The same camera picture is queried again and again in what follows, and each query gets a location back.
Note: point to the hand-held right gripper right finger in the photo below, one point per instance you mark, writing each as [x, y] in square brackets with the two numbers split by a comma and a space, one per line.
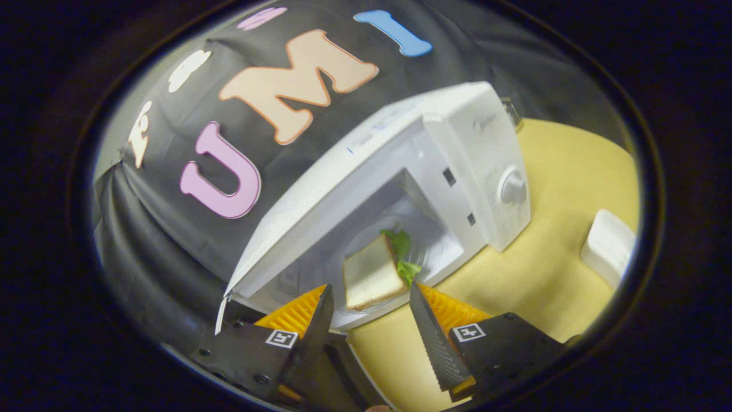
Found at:
[434, 343]

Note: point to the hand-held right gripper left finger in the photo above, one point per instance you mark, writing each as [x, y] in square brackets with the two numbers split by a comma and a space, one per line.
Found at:
[311, 337]

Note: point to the white microwave oven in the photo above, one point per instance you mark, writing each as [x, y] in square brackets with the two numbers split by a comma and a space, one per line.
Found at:
[480, 149]

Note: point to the white plastic tray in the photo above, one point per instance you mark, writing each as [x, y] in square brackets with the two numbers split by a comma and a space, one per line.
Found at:
[609, 246]

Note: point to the black backdrop cloth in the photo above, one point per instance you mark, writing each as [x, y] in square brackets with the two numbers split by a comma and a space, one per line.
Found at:
[143, 257]

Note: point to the lettuce sandwich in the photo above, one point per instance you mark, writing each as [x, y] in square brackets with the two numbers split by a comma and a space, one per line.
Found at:
[372, 274]

